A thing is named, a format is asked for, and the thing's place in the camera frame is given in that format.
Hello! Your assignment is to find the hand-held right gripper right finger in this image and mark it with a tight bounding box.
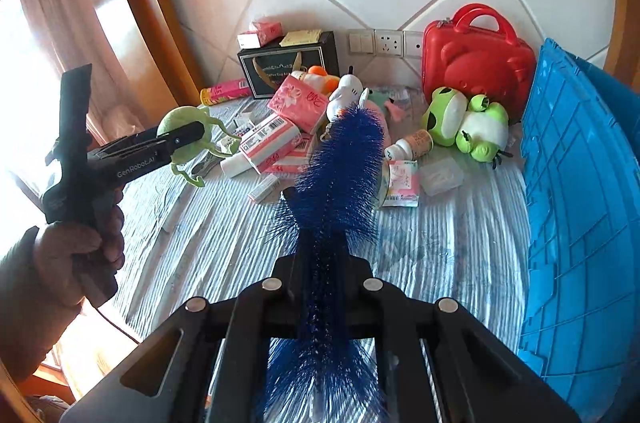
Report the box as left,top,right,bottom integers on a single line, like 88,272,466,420
345,253,581,423

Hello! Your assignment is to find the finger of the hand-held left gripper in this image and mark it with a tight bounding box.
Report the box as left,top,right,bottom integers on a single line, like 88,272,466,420
155,124,205,154
102,127,168,154

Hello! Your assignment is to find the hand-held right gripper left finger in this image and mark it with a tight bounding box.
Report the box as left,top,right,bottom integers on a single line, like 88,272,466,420
60,248,306,423

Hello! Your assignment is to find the green one-eyed monster toy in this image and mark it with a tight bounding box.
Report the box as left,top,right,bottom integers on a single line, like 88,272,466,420
157,104,241,189

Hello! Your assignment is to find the blue bottle brush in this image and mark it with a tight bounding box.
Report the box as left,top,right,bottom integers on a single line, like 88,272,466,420
262,100,393,423

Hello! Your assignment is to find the blue plastic crate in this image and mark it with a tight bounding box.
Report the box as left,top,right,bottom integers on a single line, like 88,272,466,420
517,37,640,423

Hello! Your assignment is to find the person's left forearm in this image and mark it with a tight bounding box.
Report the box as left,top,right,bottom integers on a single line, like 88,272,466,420
0,225,86,384

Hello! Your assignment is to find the person's left hand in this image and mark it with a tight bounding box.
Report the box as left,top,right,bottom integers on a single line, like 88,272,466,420
30,203,126,309

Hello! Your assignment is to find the pink cylindrical can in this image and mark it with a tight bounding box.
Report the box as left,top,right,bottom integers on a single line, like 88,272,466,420
200,79,251,106

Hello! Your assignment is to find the small white box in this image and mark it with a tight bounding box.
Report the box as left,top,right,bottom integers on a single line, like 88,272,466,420
220,152,261,178

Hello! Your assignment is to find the pink white barcode packet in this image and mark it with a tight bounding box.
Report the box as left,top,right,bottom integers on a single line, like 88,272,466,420
239,113,302,171

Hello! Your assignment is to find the pink white sachet pack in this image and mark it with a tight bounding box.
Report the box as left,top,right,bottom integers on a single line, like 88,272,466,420
382,159,421,207

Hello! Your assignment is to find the black gift box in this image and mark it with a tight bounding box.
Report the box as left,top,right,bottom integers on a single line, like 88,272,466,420
237,30,341,100

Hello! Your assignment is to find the pink striped tissue packet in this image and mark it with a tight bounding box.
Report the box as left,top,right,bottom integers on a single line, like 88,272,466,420
270,136,318,176

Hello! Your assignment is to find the pink floral tissue pack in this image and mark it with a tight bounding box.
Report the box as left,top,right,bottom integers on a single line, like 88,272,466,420
267,73,331,134

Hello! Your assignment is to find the pink curtain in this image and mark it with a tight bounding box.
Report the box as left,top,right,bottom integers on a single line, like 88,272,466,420
10,0,131,144

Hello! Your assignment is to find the pink tissue box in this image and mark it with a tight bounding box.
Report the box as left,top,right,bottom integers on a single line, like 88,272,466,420
237,20,283,50

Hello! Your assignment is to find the clear plastic box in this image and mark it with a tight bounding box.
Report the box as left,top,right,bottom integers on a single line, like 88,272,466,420
417,156,465,196

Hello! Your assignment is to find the orange white plush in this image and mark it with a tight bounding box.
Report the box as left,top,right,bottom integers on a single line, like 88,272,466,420
292,66,343,96

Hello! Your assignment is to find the small beige drink bottle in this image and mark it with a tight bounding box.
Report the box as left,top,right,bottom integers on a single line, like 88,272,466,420
384,128,447,162

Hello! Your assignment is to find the yellow flat packet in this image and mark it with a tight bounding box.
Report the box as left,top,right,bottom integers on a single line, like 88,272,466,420
279,30,321,48

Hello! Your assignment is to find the large pink pig plush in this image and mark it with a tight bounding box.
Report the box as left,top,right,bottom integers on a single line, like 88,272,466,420
367,100,408,144

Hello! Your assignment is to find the white duck plush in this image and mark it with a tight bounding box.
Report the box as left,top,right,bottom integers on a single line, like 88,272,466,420
327,66,371,119

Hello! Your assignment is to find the green frog plush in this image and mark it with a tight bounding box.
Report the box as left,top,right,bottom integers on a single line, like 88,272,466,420
420,86,513,169

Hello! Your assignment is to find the mint green plush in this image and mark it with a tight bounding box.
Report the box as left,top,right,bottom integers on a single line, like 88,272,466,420
369,87,401,106

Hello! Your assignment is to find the red bear suitcase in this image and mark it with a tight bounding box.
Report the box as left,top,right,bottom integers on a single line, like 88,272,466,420
421,3,538,124

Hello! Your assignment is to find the wooden headboard frame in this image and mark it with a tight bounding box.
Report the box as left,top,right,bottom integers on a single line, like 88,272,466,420
100,0,206,104
602,0,640,79

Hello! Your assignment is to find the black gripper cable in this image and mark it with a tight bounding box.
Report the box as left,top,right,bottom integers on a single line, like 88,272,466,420
92,300,143,346

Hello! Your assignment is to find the beige wall switch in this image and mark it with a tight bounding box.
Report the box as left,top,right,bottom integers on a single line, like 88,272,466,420
348,30,376,55

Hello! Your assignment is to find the white wall socket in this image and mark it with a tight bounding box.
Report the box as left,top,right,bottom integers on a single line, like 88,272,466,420
374,29,405,57

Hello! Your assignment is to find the beige single wall outlet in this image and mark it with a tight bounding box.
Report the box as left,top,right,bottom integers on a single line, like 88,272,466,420
402,30,426,59

